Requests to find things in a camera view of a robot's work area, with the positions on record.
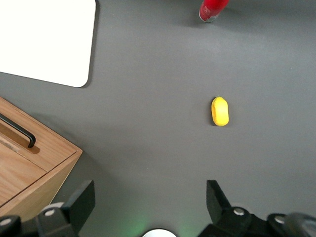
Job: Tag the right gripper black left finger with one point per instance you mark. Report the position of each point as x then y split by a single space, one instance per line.
79 202

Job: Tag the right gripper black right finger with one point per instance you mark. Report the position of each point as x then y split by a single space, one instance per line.
217 202

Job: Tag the red coke bottle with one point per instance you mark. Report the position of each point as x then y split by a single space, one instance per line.
212 8

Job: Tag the cream rectangular tray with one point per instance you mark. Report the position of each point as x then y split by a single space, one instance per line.
44 39

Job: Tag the oak wooden drawer cabinet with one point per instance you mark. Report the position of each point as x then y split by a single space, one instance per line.
56 177

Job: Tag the oak drawer front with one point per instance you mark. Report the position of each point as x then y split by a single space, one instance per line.
14 170
49 153

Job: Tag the yellow toy lemon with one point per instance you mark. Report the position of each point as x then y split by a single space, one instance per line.
220 112

